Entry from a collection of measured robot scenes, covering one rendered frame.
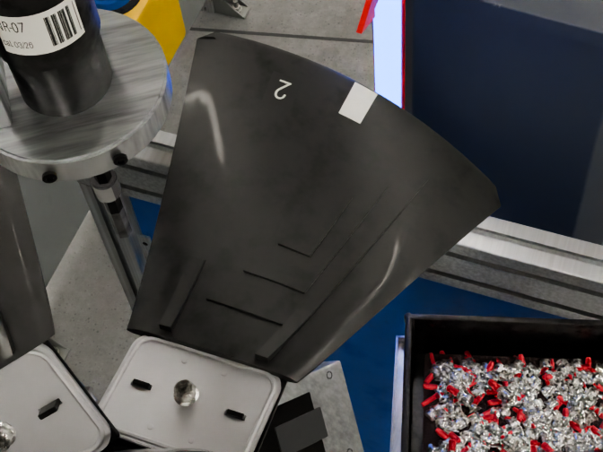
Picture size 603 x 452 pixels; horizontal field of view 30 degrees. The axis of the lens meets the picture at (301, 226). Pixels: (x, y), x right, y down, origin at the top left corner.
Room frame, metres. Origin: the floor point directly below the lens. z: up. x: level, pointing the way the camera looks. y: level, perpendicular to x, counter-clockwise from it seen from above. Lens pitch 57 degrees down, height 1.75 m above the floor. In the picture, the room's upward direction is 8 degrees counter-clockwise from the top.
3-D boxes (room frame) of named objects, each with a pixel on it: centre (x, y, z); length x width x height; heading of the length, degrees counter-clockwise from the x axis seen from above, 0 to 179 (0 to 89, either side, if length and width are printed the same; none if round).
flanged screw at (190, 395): (0.26, 0.07, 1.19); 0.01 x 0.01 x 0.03
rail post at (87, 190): (0.73, 0.20, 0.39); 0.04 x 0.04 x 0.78; 63
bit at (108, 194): (0.26, 0.07, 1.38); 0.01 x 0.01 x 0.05
